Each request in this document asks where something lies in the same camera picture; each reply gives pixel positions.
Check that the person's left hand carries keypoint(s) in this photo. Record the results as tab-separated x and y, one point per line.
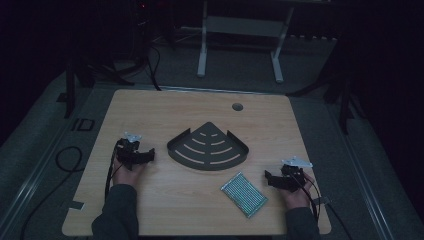
124	175

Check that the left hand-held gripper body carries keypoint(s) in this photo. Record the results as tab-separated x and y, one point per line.
128	149

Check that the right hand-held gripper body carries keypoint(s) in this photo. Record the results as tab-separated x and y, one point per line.
293	175

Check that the black tripod stand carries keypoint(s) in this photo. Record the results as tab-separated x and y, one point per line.
71	87
342	100

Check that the white metal desk frame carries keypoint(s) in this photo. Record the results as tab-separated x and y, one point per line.
241	26

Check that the person's right hand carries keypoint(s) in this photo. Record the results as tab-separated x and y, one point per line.
297	199

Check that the green perforated circuit board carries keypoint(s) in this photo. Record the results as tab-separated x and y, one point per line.
244	194

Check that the grey tape strip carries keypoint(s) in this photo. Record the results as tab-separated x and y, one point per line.
322	200
76	205

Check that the dark grey corner shelf tray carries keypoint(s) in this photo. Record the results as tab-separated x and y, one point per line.
208	148

